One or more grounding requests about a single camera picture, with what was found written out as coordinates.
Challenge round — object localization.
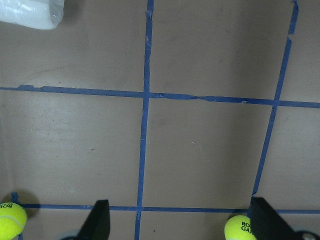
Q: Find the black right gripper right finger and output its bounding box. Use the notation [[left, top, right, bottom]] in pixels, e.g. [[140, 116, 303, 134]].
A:
[[249, 197, 295, 240]]

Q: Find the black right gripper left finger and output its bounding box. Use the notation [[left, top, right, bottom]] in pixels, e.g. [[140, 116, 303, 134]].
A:
[[76, 199, 110, 240]]

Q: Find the white blue tennis ball can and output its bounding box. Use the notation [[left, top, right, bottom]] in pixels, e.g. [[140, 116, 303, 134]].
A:
[[0, 0, 65, 30]]

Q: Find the yellow tennis ball far right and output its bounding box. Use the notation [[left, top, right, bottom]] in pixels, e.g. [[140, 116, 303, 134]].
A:
[[224, 215, 256, 240]]

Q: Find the yellow tennis ball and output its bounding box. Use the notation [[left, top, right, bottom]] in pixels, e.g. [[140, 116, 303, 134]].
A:
[[0, 202, 28, 240], [224, 215, 256, 240]]

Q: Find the yellow tennis ball centre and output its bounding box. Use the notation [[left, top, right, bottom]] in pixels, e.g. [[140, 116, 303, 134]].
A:
[[0, 202, 28, 240]]

